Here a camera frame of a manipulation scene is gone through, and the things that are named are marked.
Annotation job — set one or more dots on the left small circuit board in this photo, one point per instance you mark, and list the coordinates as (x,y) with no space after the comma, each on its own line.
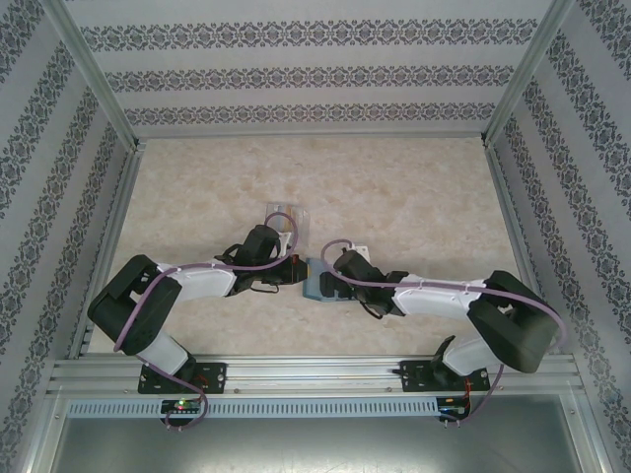
(180,406)

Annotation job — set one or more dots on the clear plastic card box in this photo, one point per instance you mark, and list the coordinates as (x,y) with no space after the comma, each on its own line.
(301,217)

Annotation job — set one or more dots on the orange credit card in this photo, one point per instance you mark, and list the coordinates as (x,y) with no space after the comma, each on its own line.
(285,225)

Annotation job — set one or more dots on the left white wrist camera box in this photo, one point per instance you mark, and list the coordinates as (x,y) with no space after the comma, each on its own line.
(285,241)

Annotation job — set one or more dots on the grey metal sheet panel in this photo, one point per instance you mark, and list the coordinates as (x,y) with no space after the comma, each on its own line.
(315,443)

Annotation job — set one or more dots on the small circuit board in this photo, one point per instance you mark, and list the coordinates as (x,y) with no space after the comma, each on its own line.
(453,405)
(180,406)

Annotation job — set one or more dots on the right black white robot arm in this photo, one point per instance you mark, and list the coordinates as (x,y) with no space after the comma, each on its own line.
(508,315)

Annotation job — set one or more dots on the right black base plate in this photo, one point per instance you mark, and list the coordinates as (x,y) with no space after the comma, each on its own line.
(411,377)

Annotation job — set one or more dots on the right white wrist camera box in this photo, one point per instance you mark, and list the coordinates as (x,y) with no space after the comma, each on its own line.
(364,250)

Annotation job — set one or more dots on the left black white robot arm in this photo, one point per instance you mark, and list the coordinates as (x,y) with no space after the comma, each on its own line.
(143,305)

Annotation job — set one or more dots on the right aluminium side rail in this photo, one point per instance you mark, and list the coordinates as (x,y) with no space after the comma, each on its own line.
(517,222)

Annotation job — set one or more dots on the left aluminium frame post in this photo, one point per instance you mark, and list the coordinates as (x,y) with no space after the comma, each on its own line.
(93,74)

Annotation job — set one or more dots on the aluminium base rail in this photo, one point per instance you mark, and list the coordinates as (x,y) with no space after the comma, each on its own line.
(315,374)

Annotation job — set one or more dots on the right small circuit board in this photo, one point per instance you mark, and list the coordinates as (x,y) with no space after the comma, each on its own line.
(453,405)

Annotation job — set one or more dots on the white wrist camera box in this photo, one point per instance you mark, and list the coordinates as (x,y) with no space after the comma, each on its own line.
(285,241)
(364,250)

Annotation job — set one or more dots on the right aluminium frame post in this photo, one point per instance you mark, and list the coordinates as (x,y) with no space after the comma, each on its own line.
(527,74)

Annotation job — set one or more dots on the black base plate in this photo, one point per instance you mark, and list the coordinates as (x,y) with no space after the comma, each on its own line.
(411,377)
(217,377)

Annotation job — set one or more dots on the aluminium frame post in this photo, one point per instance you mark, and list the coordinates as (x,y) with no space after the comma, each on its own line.
(527,74)
(93,74)

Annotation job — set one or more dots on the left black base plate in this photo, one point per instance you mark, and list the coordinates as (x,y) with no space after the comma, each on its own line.
(217,377)

